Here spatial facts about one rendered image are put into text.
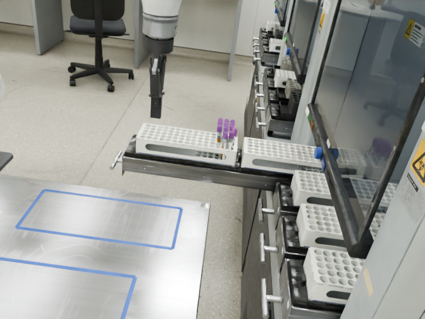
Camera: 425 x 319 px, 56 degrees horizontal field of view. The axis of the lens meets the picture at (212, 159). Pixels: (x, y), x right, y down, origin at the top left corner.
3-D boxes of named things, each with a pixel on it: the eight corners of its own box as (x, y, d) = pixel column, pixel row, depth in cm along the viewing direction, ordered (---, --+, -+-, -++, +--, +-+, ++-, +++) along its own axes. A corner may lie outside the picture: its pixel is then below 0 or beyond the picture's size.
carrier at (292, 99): (295, 118, 152) (299, 103, 149) (290, 117, 152) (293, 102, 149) (292, 106, 162) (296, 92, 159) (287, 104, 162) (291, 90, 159)
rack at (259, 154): (333, 166, 128) (339, 149, 125) (339, 184, 119) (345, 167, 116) (240, 154, 128) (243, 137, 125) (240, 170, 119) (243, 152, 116)
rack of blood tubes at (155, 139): (234, 152, 128) (238, 135, 125) (234, 169, 120) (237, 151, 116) (142, 140, 128) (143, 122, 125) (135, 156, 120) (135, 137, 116)
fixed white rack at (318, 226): (411, 238, 102) (420, 219, 99) (425, 268, 93) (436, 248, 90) (294, 222, 102) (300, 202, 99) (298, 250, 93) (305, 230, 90)
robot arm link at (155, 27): (181, 11, 106) (179, 34, 110) (147, 7, 106) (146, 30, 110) (175, 19, 99) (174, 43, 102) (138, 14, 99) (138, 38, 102)
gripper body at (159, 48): (171, 41, 102) (169, 76, 107) (176, 33, 109) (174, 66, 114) (141, 37, 102) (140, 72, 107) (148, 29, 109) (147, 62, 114)
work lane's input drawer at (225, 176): (337, 182, 133) (345, 159, 128) (346, 208, 121) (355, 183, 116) (119, 152, 133) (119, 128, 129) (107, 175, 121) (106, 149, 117)
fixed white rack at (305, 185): (392, 202, 115) (400, 184, 112) (404, 225, 106) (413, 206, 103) (289, 187, 115) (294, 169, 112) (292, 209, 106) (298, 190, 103)
